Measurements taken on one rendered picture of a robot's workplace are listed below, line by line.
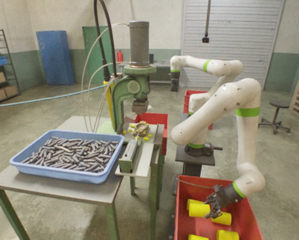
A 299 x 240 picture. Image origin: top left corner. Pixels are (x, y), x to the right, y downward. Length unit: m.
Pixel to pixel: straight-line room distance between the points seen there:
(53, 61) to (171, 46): 4.34
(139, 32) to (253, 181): 0.98
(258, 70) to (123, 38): 4.83
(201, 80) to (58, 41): 5.23
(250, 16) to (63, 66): 6.52
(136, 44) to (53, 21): 6.94
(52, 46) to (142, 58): 6.46
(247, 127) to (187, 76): 5.76
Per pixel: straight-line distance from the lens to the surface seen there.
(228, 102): 0.80
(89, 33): 7.20
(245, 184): 0.99
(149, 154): 1.10
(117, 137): 1.22
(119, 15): 6.88
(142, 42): 1.13
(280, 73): 7.59
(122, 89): 1.24
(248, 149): 1.04
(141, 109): 1.18
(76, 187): 1.04
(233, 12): 6.78
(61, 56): 7.33
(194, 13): 6.57
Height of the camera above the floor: 1.65
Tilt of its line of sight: 25 degrees down
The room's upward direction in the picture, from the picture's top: straight up
